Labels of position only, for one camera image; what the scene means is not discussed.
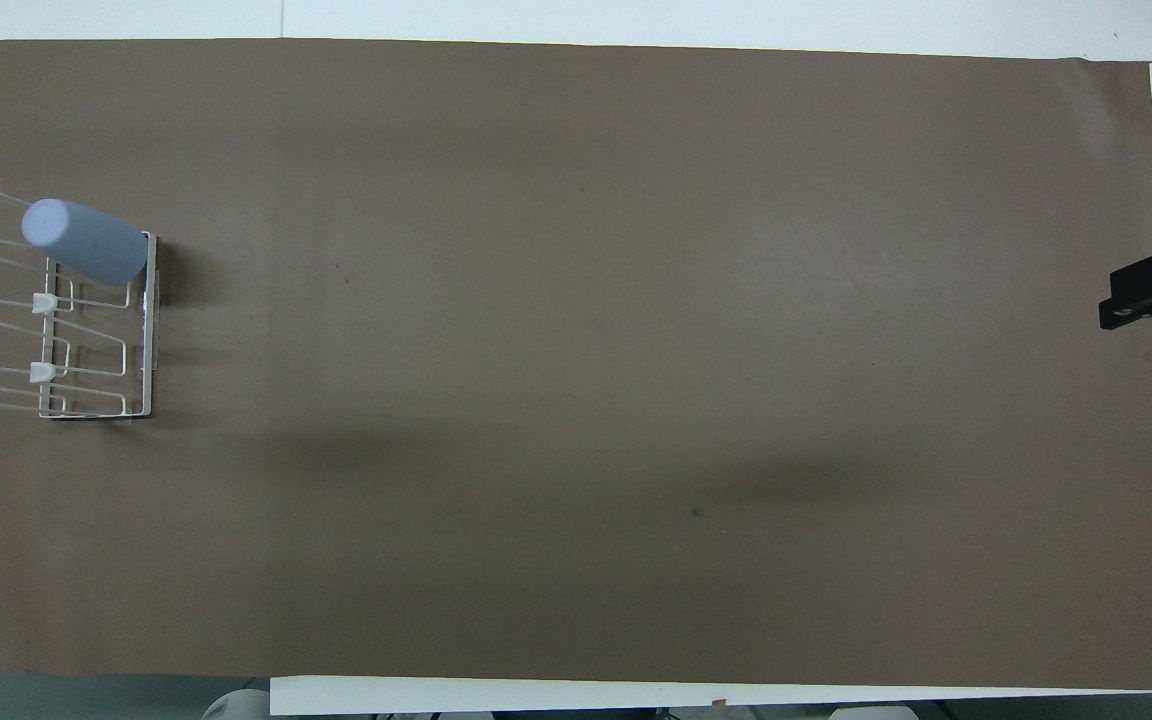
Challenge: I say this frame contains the light blue cup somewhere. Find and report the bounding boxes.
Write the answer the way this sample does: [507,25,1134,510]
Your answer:
[20,198,151,289]

